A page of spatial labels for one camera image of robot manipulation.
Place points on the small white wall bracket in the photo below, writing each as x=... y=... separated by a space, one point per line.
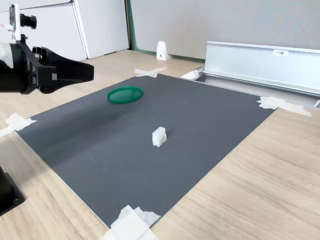
x=162 y=51

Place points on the small white plastic terminal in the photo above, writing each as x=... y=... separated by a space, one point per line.
x=159 y=137

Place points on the dark grey mat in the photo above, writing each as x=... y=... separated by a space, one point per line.
x=140 y=165

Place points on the round green lid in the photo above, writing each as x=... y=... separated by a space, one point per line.
x=125 y=95

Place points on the white cabinet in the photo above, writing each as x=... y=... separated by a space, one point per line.
x=100 y=25

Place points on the white camera box with lens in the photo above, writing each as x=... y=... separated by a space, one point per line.
x=16 y=22

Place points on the grey partition panel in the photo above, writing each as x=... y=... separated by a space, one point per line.
x=225 y=20

